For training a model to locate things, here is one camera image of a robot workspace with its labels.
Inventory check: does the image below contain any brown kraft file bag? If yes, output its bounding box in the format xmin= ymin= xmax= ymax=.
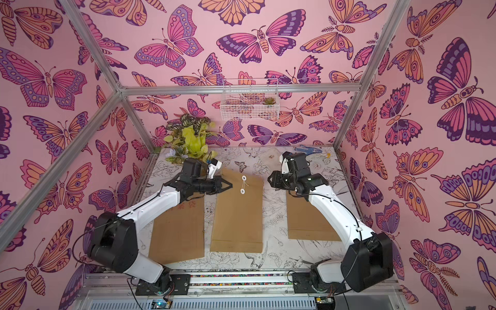
xmin=210 ymin=169 xmax=264 ymax=253

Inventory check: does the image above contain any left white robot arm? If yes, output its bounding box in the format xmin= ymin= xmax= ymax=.
xmin=88 ymin=158 xmax=233 ymax=292

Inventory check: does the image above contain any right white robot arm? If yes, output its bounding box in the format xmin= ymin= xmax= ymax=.
xmin=267 ymin=152 xmax=394 ymax=295

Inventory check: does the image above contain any potted green plant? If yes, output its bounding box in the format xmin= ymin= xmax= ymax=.
xmin=154 ymin=114 xmax=218 ymax=165

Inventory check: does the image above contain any small succulent in basket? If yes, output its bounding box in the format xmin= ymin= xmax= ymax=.
xmin=261 ymin=97 xmax=278 ymax=107

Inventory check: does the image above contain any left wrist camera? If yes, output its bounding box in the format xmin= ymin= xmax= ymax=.
xmin=207 ymin=158 xmax=222 ymax=179

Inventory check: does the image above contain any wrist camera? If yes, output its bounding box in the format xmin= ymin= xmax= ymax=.
xmin=207 ymin=158 xmax=222 ymax=179
xmin=280 ymin=154 xmax=289 ymax=174

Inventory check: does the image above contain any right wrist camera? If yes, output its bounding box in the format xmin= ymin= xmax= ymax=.
xmin=280 ymin=154 xmax=289 ymax=174

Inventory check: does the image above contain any white wire basket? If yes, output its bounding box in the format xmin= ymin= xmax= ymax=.
xmin=219 ymin=77 xmax=280 ymax=121

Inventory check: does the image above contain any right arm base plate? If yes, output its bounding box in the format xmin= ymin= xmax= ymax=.
xmin=288 ymin=271 xmax=346 ymax=295

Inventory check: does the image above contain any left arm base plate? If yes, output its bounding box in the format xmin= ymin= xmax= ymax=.
xmin=135 ymin=274 xmax=191 ymax=296

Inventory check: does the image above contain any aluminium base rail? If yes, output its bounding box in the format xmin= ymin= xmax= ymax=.
xmin=72 ymin=270 xmax=409 ymax=309

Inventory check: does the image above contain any aluminium frame post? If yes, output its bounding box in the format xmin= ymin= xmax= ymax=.
xmin=333 ymin=0 xmax=411 ymax=151

